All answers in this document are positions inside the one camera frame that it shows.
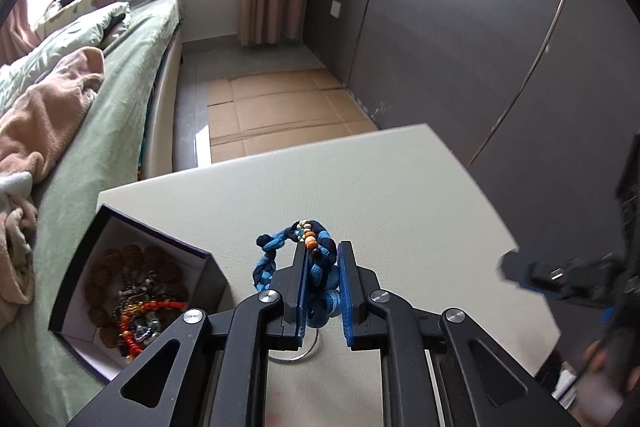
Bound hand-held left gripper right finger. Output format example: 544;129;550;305
337;239;583;427

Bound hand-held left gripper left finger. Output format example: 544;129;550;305
65;241;308;427

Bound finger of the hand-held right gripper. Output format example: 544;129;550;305
498;249;626;308

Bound blue braided bracelet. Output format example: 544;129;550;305
252;219;346;328

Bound silver metal ring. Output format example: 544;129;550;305
267;329;321;364

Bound black gift box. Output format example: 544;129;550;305
47;204;231;385

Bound red bead bracelet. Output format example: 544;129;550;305
114;299;187;360

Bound grey bead bracelet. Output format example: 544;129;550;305
112;274;163;343

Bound brown bead bracelet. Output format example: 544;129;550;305
82;244;188;348

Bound person's right hand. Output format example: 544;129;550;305
582;337;618;375

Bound white table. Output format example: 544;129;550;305
97;123;561;427

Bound flattened cardboard sheet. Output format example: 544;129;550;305
206;68;378;165

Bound white framed bed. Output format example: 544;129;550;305
0;0;183;427

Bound green bedsheet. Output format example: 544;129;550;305
0;0;180;427

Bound dark grey wardrobe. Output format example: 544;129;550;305
302;0;640;427

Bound pink fleece blanket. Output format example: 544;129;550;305
0;47;106;308

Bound light green duvet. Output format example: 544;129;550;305
0;2;132;80

